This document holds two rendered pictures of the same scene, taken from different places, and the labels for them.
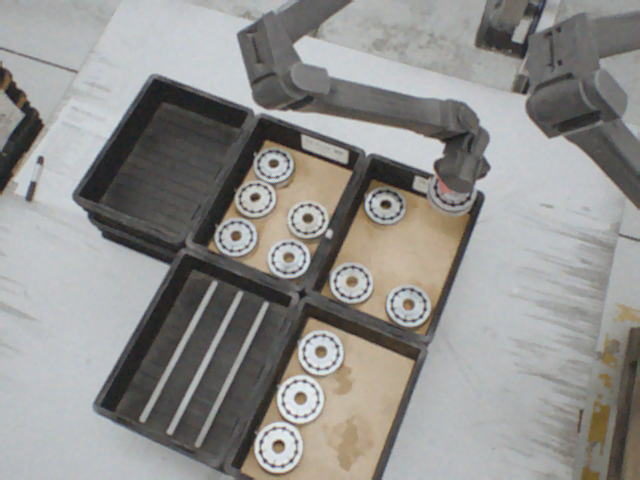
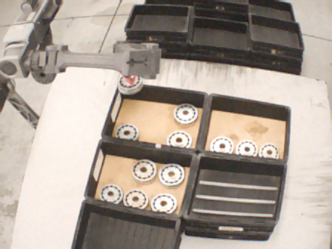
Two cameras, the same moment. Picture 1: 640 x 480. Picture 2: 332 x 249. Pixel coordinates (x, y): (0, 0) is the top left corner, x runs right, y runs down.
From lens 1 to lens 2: 1.25 m
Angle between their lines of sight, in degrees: 45
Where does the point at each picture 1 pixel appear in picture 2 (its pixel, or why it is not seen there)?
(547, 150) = (73, 87)
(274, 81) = (155, 55)
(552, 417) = (213, 72)
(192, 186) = (132, 237)
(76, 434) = not seen: outside the picture
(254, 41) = (135, 64)
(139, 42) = not seen: outside the picture
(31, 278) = not seen: outside the picture
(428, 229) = (135, 115)
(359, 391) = (234, 130)
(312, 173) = (110, 177)
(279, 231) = (152, 187)
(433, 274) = (162, 109)
